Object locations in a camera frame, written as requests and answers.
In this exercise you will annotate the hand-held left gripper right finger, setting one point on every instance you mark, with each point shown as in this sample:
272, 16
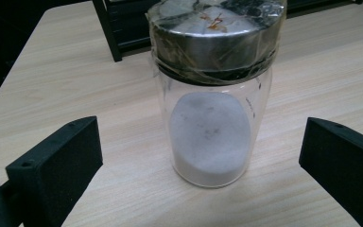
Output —
343, 164

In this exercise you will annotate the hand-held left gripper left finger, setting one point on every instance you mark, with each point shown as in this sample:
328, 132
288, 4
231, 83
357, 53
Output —
56, 170

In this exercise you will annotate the glass jar with white powder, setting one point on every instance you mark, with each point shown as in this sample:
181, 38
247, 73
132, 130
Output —
211, 142

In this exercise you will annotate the black metal shelf rack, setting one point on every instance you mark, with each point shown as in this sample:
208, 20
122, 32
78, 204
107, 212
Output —
107, 31

